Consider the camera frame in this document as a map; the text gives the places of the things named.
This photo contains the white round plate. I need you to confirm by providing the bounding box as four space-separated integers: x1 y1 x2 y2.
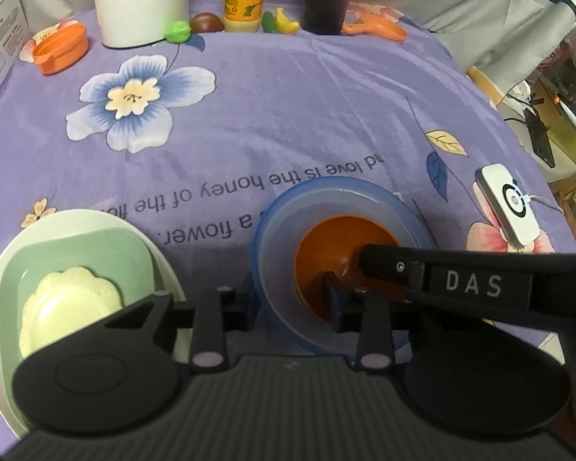
0 209 186 448

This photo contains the small orange bowl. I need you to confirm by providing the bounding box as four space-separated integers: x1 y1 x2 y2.
293 216 407 323

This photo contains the blue translucent bowl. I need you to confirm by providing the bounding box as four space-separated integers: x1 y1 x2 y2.
250 177 434 357

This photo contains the green square plate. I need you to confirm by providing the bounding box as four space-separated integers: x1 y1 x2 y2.
0 228 162 407

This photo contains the pale yellow flower dish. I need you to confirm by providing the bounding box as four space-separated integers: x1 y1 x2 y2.
19 267 122 358

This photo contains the clear plastic bowl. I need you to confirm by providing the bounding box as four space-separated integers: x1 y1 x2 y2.
250 177 434 354

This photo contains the white power bank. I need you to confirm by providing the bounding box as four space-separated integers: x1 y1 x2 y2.
475 163 540 249

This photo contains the purple floral tablecloth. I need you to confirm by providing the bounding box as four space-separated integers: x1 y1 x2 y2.
0 0 576 443

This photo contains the bright green toy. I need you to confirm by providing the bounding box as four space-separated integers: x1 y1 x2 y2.
164 20 192 44

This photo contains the brown toy mushroom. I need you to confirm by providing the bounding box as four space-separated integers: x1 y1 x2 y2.
189 13 225 35

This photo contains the orange toy frying pan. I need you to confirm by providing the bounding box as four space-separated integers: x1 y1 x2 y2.
342 13 408 43

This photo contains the green toy vegetable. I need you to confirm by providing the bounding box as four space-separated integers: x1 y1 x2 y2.
261 12 279 33

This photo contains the yellow toy banana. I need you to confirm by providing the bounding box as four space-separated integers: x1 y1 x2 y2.
275 6 301 35

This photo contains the orange toy pot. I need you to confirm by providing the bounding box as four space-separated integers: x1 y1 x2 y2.
32 23 89 76

